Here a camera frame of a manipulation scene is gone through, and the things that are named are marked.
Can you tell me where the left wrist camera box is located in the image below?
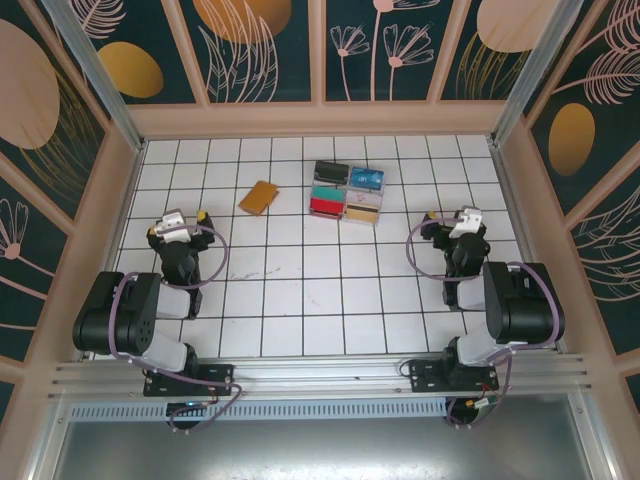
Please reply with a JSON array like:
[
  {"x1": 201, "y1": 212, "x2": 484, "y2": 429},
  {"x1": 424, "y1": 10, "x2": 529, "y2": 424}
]
[{"x1": 152, "y1": 209, "x2": 189, "y2": 244}]

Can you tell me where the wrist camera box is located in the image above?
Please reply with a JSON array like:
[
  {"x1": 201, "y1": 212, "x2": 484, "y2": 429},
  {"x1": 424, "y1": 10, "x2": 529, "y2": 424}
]
[
  {"x1": 448, "y1": 205, "x2": 486, "y2": 240},
  {"x1": 152, "y1": 209, "x2": 189, "y2": 244}
]

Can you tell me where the gold card with stripe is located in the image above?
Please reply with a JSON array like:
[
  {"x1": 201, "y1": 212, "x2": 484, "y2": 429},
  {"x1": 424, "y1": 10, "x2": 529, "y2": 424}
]
[{"x1": 345, "y1": 203, "x2": 380, "y2": 224}]

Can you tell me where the aluminium mounting rail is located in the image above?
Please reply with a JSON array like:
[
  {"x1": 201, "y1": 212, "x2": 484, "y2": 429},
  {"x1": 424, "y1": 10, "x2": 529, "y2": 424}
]
[{"x1": 47, "y1": 352, "x2": 596, "y2": 401}]

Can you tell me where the aluminium frame post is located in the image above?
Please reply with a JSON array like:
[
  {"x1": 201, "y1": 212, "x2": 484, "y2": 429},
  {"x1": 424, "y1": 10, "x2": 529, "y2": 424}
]
[
  {"x1": 487, "y1": 0, "x2": 586, "y2": 147},
  {"x1": 39, "y1": 0, "x2": 146, "y2": 154}
]

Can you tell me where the tan leather card holder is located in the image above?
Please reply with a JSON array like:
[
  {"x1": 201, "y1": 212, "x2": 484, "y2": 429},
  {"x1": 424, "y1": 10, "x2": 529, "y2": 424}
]
[{"x1": 238, "y1": 180, "x2": 280, "y2": 218}]

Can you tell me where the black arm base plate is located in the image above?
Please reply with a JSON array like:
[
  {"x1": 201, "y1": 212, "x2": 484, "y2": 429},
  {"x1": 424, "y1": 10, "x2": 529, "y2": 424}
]
[
  {"x1": 143, "y1": 363, "x2": 236, "y2": 399},
  {"x1": 409, "y1": 359, "x2": 501, "y2": 394}
]

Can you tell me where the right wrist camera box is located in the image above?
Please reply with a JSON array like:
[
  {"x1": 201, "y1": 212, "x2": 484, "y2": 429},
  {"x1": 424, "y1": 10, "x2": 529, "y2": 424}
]
[{"x1": 448, "y1": 205, "x2": 486, "y2": 240}]

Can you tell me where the slotted grey cable duct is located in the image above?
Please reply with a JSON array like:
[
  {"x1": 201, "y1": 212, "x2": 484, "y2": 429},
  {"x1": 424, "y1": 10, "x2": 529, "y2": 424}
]
[{"x1": 69, "y1": 399, "x2": 449, "y2": 421}]

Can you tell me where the clear acrylic card organizer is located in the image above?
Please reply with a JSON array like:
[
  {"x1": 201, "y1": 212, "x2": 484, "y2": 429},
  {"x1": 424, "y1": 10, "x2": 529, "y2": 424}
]
[{"x1": 308, "y1": 159, "x2": 387, "y2": 227}]

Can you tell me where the black controller module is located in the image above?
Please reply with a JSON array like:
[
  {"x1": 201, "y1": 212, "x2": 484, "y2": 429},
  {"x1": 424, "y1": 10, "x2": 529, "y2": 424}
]
[
  {"x1": 166, "y1": 399, "x2": 214, "y2": 434},
  {"x1": 447, "y1": 394, "x2": 501, "y2": 431}
]

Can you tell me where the silver card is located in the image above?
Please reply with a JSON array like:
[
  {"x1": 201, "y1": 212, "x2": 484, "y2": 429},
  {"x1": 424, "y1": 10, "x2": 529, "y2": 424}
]
[{"x1": 346, "y1": 188, "x2": 384, "y2": 206}]

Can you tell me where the blue card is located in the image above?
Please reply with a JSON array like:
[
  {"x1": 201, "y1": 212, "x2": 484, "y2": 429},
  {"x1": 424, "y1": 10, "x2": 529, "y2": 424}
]
[{"x1": 348, "y1": 167, "x2": 386, "y2": 190}]

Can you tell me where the grey metal sheet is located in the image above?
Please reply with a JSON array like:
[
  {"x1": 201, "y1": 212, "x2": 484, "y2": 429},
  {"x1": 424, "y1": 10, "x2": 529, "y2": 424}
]
[{"x1": 27, "y1": 399, "x2": 619, "y2": 480}]

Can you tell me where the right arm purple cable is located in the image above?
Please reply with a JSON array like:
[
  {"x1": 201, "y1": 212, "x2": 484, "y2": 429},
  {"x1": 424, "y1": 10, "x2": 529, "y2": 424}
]
[{"x1": 405, "y1": 217, "x2": 564, "y2": 431}]

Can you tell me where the black card stack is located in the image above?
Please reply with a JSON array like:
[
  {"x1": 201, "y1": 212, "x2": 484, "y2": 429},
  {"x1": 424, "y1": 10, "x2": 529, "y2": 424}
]
[{"x1": 314, "y1": 160, "x2": 349, "y2": 184}]

